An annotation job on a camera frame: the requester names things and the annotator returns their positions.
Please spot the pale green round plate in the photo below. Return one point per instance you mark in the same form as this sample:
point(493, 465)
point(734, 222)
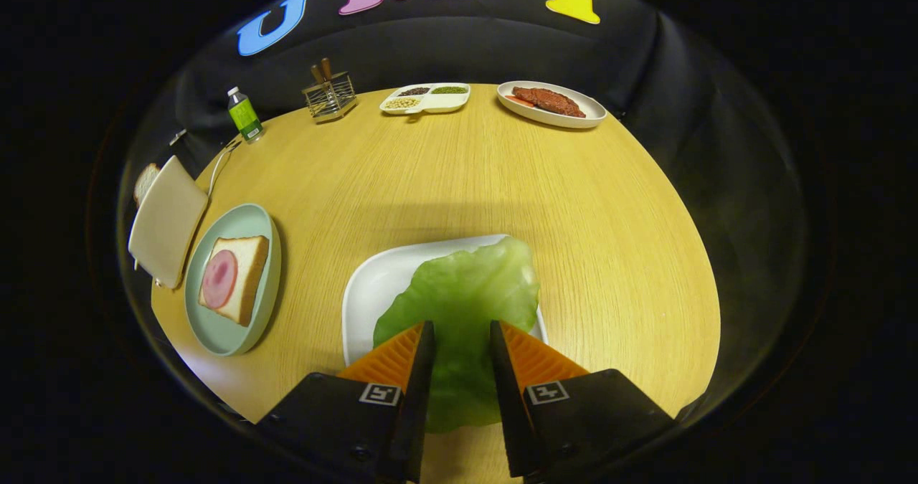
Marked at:
point(229, 337)

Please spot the green lettuce leaf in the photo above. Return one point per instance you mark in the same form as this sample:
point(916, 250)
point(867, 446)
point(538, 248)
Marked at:
point(466, 290)

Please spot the white square plate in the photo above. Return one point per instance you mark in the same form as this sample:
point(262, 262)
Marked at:
point(373, 283)

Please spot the pile of yellow beans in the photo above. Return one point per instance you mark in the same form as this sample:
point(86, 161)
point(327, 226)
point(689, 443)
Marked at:
point(401, 102)

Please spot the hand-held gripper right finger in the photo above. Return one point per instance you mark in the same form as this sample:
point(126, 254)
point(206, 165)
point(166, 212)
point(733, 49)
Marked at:
point(510, 412)

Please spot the white toaster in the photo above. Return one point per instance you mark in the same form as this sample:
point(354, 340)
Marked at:
point(168, 219)

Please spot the pile of dark beans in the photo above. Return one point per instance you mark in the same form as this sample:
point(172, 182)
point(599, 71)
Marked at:
point(414, 91)

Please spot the white oval plate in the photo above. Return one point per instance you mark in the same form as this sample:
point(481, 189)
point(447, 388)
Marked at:
point(595, 109)

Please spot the white clip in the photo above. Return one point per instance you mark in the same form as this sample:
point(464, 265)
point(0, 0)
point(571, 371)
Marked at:
point(177, 137)

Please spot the red meat slice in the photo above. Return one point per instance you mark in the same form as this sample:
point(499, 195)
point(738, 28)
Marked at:
point(549, 100)

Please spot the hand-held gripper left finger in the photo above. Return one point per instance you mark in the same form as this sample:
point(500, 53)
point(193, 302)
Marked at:
point(412, 412)

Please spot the pile of green beans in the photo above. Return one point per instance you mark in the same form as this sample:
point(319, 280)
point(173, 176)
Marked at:
point(450, 89)

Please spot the black backdrop cloth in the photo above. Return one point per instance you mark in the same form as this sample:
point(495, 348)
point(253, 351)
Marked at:
point(445, 39)

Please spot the bread slice with ham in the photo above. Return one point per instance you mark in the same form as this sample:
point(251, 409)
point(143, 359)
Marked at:
point(251, 254)

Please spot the toasted bread slice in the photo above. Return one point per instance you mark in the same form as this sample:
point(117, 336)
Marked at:
point(145, 181)

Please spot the green label drink bottle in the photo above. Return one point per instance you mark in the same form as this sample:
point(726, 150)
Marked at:
point(246, 116)

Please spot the white divided dish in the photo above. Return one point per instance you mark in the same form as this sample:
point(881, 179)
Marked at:
point(448, 102)

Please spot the pink ham slice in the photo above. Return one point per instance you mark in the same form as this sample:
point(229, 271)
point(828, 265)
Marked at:
point(219, 280)

